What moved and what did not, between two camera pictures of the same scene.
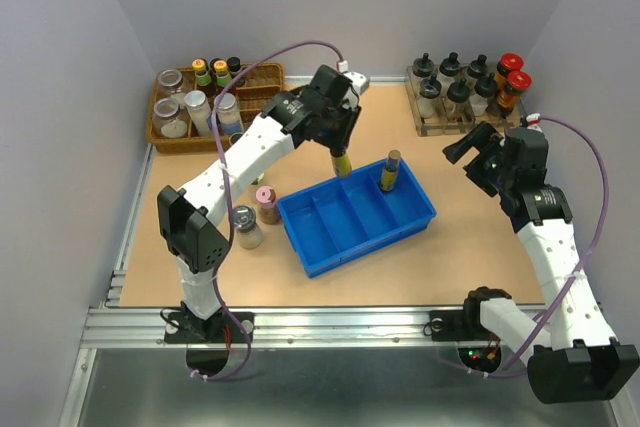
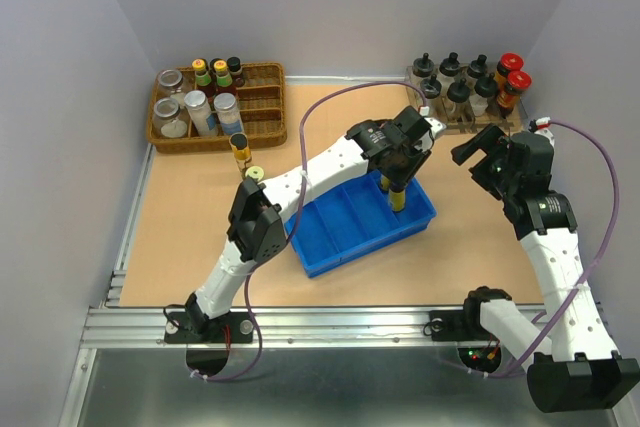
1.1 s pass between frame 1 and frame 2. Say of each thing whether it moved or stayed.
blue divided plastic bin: stayed
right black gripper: stayed
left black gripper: moved
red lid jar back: stayed
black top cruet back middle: stayed
